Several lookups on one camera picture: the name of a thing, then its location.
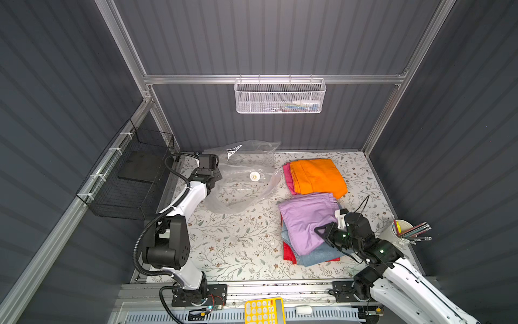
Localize lilac garment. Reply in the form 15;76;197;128
278;193;339;256

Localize pink trousers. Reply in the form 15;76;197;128
283;163;298;195

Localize grey blue garment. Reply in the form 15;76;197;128
281;220;353;267

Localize black wire mesh basket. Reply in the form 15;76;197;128
76;124;175;220

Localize red garment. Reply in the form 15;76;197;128
280;214;341;266

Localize white bottle in basket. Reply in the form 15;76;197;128
292;99;321;110

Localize left black corrugated cable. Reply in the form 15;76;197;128
132;152;201;324

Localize white wire mesh basket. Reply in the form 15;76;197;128
234;78;326;114

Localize white vacuum bag valve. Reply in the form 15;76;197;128
250;171;261;182

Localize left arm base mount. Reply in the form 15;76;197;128
170;281;228;307

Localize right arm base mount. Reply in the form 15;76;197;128
327;280;374;303

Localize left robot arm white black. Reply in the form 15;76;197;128
132;153;222;294

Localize clear plastic vacuum bag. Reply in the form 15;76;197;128
204;140;282;214

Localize cup with pens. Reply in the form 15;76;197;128
379;220;432;247

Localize yellow calculator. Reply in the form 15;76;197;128
244;297;285;324

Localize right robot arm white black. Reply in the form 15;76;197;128
314;209;478;323

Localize orange trousers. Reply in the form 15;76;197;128
289;159;348;199

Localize small white box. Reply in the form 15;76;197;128
295;305;313;316

